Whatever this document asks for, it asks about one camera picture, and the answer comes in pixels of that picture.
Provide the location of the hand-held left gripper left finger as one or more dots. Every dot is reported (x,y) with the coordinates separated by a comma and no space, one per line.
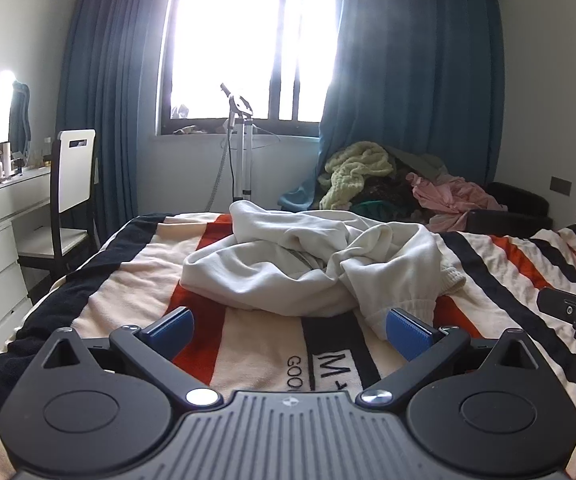
(172,332)

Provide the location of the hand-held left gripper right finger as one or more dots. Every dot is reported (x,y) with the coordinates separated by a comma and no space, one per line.
(410,335)

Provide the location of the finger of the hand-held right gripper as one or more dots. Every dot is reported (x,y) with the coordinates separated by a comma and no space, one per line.
(563,304)

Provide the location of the white sweatshirt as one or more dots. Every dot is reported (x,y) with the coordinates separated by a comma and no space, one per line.
(268,275)

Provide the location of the dark clothes pile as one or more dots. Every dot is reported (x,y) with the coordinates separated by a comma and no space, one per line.
(383,191)

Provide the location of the striped blanket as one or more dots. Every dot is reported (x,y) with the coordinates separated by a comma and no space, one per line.
(132,285)

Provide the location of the black armchair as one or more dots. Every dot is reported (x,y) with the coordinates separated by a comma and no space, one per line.
(518,200)

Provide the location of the teal green garment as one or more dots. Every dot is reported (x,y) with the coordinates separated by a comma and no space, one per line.
(370,210)

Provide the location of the pink garment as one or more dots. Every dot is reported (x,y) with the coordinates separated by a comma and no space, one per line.
(448,195)

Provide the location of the yellow-green knit blanket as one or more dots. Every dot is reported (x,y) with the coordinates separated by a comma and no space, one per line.
(353,170)

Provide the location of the white and black chair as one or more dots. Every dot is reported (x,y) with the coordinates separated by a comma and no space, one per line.
(75,175)

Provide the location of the garment steamer stand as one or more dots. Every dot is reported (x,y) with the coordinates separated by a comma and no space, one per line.
(247,160)

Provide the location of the rags on windowsill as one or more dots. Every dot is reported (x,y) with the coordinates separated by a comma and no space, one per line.
(187,129)

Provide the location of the blue curtain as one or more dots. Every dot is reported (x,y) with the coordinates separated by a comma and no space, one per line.
(107,110)
(418,85)

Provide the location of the row of cosmetic bottles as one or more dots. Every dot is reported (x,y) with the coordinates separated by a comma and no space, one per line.
(0,160)

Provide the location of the window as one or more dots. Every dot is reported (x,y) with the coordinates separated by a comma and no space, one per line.
(243,35)

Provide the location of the grey wall switch panel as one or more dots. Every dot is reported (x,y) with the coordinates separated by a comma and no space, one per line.
(563,185)

